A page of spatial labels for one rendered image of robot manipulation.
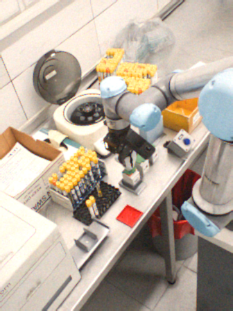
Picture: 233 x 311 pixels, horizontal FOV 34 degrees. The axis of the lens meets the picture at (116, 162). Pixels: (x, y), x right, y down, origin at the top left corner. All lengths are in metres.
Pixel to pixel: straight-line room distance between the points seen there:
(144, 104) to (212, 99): 0.35
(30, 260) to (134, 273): 1.27
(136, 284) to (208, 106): 1.56
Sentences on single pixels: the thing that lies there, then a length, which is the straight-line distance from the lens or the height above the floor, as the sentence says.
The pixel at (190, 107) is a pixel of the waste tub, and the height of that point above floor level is 0.90.
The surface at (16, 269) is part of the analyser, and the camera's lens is 0.95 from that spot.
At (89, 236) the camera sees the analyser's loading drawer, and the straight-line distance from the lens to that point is 1.24.
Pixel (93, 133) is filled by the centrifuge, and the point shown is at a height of 0.98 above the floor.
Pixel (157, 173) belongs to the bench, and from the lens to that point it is 1.42.
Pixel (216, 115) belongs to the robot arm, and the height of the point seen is 1.48.
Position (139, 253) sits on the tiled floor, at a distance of 2.24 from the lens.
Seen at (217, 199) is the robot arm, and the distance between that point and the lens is 0.96.
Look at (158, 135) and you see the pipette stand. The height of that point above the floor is 0.90.
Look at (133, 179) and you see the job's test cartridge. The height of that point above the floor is 0.94.
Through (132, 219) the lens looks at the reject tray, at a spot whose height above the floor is 0.88.
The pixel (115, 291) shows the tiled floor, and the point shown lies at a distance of 2.16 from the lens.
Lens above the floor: 1.95
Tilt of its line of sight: 47 degrees down
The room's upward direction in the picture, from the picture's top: 12 degrees counter-clockwise
